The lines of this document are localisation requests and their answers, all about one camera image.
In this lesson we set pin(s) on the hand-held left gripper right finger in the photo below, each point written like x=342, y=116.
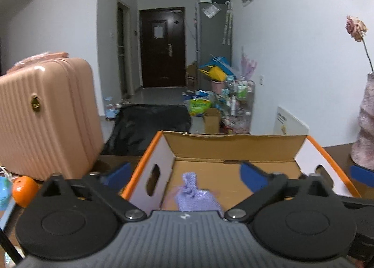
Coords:
x=253, y=178

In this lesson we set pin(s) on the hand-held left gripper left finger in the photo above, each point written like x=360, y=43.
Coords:
x=117, y=175

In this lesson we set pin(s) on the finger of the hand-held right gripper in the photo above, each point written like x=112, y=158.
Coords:
x=359, y=201
x=363, y=174

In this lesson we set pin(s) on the cardboard box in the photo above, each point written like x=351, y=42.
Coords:
x=204, y=145

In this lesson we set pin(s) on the purple sachet pouch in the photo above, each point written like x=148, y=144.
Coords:
x=195, y=197

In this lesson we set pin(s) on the pink textured vase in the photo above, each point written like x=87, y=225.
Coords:
x=365, y=127

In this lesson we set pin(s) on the black bag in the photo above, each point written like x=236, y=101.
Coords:
x=146, y=124

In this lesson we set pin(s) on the white board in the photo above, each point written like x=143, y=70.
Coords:
x=289, y=123

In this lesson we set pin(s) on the water bottle pack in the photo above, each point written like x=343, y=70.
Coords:
x=111, y=108

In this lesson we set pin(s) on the small open carton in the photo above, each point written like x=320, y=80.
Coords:
x=211, y=123

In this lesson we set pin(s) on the pink ribbed suitcase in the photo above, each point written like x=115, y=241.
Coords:
x=52, y=127

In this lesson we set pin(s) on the green packet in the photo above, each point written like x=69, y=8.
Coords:
x=200, y=106

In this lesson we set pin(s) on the orange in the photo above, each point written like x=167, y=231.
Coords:
x=24, y=192

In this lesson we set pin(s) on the pink bin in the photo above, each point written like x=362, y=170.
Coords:
x=217, y=86

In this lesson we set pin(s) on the yellow bag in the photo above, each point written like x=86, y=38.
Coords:
x=214, y=72

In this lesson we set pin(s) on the purple plastic decoration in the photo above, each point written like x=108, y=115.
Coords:
x=248, y=64

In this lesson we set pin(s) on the light blue tissue pack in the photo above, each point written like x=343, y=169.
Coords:
x=4, y=195

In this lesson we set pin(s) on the brown carton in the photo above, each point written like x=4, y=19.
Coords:
x=192, y=75

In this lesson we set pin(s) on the dark wooden door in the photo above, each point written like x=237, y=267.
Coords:
x=157, y=60

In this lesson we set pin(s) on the pink pouch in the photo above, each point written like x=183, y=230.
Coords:
x=38, y=59

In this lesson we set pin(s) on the grey refrigerator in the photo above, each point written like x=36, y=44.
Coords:
x=210, y=40

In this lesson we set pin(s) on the bunch of dried roses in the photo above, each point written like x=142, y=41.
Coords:
x=356, y=26

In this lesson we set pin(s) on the hanging folded umbrellas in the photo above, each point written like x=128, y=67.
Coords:
x=227, y=25

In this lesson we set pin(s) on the wall outlet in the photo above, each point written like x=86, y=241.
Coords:
x=261, y=80

